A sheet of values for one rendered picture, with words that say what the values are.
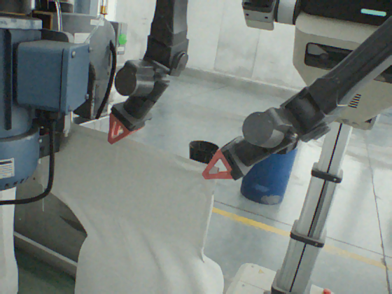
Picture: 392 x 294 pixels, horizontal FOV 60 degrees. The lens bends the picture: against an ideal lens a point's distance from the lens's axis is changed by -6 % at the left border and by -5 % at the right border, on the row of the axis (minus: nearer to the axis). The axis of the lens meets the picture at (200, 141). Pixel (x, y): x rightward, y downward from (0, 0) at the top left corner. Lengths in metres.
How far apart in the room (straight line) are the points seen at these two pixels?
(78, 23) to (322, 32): 0.61
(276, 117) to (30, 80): 0.37
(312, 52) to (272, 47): 7.82
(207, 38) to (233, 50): 0.75
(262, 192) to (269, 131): 2.47
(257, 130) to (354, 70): 0.18
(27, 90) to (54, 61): 0.06
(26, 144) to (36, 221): 1.14
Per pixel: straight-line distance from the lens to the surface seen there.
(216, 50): 9.23
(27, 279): 1.51
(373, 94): 1.11
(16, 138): 0.55
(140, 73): 0.71
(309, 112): 0.65
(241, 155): 0.69
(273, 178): 3.00
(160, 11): 0.72
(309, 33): 1.00
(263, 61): 8.89
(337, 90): 0.62
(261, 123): 0.60
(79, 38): 0.90
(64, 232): 1.58
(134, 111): 0.79
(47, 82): 0.50
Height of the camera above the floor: 1.36
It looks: 18 degrees down
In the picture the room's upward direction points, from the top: 9 degrees clockwise
